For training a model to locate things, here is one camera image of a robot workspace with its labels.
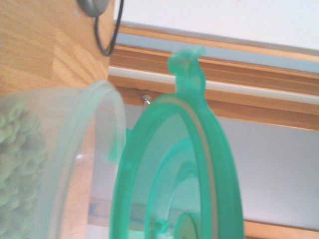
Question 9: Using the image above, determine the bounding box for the green round container lid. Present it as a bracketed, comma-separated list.
[107, 46, 246, 239]

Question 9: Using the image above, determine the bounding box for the clear plastic food container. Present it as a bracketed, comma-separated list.
[0, 79, 127, 239]

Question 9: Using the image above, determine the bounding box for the black kettle base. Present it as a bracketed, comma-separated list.
[77, 0, 111, 18]

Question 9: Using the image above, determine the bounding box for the black kettle base cord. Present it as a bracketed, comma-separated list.
[93, 0, 125, 57]

